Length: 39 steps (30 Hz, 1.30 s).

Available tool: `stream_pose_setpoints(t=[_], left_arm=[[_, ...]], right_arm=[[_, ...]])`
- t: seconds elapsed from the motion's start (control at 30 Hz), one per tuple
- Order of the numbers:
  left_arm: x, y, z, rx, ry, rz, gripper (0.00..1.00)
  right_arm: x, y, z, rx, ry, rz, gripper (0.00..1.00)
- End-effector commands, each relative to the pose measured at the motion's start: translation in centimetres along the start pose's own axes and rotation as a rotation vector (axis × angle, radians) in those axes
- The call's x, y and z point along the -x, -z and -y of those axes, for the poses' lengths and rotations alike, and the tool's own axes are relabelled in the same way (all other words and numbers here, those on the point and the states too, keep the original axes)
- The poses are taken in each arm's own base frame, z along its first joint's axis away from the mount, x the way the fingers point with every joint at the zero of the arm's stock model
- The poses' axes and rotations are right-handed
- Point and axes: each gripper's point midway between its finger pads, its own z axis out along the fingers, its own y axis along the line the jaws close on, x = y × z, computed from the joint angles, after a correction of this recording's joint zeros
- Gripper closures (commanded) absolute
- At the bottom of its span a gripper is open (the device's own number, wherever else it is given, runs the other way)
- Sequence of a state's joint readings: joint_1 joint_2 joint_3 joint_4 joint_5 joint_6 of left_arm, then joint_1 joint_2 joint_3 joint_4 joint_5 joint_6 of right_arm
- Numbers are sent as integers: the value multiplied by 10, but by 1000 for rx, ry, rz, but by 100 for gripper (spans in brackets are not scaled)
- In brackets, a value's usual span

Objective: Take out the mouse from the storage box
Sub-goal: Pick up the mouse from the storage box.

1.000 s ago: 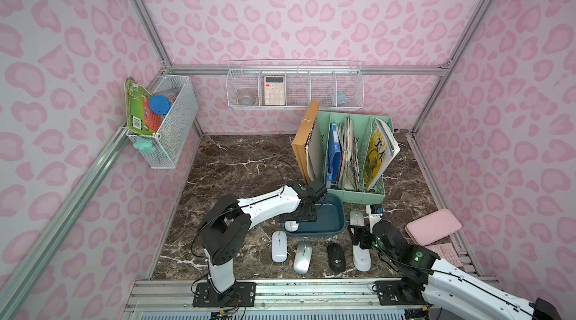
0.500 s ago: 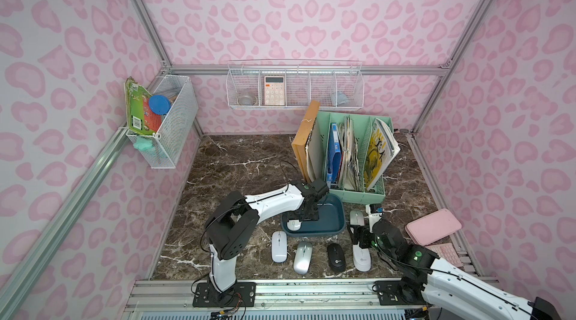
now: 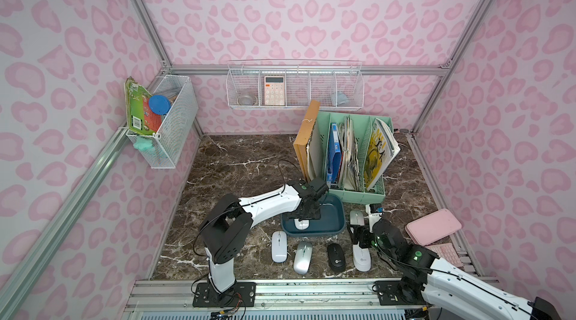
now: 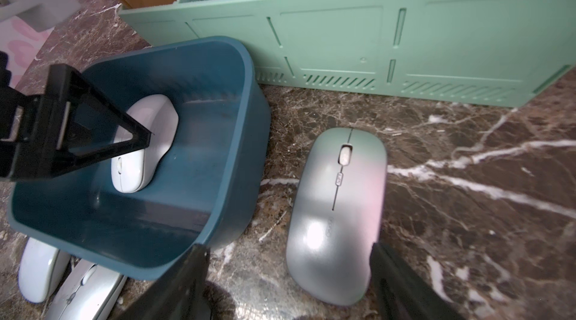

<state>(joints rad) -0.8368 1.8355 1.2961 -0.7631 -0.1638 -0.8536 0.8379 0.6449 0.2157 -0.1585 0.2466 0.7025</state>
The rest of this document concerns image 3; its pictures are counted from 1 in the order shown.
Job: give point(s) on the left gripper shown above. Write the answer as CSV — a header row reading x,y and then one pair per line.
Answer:
x,y
308,210

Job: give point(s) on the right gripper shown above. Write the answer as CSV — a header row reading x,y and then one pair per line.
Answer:
x,y
363,235

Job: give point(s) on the white logo computer mouse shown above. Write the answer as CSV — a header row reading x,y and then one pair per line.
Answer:
x,y
361,258

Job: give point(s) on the small white computer mouse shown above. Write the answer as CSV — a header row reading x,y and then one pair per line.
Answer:
x,y
301,224

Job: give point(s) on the teal storage box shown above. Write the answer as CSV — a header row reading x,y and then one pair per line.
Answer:
x,y
331,222

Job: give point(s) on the black computer mouse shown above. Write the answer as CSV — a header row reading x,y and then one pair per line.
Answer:
x,y
336,258

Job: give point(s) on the silver computer mouse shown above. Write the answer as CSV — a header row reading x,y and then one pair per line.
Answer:
x,y
356,218
303,257

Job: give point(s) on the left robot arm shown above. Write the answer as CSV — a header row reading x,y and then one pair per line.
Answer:
x,y
225,229

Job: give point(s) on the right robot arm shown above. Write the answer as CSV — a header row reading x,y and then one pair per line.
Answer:
x,y
430,277

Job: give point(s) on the blue folder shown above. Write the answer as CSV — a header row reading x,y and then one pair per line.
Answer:
x,y
334,155

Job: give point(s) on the stack of magazines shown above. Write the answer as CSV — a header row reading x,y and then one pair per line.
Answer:
x,y
349,177

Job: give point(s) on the pink case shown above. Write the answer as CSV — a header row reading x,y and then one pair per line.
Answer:
x,y
433,227

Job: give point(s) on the brown cardboard notebook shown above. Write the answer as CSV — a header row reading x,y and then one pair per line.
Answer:
x,y
304,135

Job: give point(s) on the green file organizer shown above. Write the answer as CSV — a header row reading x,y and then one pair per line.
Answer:
x,y
317,151

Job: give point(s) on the yellow comic book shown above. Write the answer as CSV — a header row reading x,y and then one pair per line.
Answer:
x,y
382,149

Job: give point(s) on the grey small cup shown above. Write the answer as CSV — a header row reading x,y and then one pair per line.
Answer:
x,y
339,99

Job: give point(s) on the clear tape roll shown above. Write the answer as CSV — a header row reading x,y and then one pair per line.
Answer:
x,y
247,98

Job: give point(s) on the white mesh side basket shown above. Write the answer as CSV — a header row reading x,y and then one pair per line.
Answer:
x,y
175,126

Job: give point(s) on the mint green clip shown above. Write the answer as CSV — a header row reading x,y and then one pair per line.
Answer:
x,y
144,144

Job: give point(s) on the blue round lid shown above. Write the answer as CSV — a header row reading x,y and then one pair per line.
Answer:
x,y
159,104

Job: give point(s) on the green packaged card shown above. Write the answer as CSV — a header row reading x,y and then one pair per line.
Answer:
x,y
140,118

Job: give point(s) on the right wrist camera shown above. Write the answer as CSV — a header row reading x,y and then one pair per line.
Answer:
x,y
374,212

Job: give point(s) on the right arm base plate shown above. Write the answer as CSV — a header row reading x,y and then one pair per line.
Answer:
x,y
397,293

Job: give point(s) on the white wire wall basket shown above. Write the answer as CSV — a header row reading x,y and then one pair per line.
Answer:
x,y
303,83

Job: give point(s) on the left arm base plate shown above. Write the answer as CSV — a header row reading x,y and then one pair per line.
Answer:
x,y
241,294

